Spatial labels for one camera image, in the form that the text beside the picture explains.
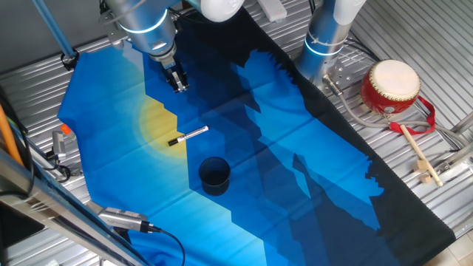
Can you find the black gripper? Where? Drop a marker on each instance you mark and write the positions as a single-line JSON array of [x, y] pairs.
[[170, 72]]

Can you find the white black whiteboard marker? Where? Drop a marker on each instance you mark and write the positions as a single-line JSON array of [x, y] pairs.
[[190, 134]]

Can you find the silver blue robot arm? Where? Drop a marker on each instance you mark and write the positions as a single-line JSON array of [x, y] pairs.
[[148, 22]]

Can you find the blue mountain print cloth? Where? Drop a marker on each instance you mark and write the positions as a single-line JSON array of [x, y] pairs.
[[258, 166]]

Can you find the orange capped glue stick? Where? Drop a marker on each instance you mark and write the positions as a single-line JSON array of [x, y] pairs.
[[66, 129]]

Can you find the blue pole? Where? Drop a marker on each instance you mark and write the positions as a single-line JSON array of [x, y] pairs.
[[53, 29]]

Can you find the orange pole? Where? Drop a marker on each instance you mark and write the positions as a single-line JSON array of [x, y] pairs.
[[8, 136]]

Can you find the red drum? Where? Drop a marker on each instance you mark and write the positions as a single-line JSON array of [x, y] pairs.
[[391, 86]]

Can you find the wooden drumstick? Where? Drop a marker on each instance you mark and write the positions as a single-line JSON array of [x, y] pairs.
[[419, 151]]

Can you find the small wooden block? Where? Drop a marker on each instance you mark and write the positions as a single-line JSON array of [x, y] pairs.
[[425, 179], [420, 166]]

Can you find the small grey camera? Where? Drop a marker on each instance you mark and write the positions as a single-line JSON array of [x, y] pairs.
[[58, 145]]

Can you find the silver vented camera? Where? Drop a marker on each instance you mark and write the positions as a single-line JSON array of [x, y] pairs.
[[122, 218]]

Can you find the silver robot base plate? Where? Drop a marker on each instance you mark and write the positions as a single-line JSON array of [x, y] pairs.
[[341, 74]]

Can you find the aluminium frame beam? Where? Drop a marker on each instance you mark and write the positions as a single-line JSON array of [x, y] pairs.
[[55, 210]]

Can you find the aluminium profile rail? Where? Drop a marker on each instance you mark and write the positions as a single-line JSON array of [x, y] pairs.
[[456, 155]]

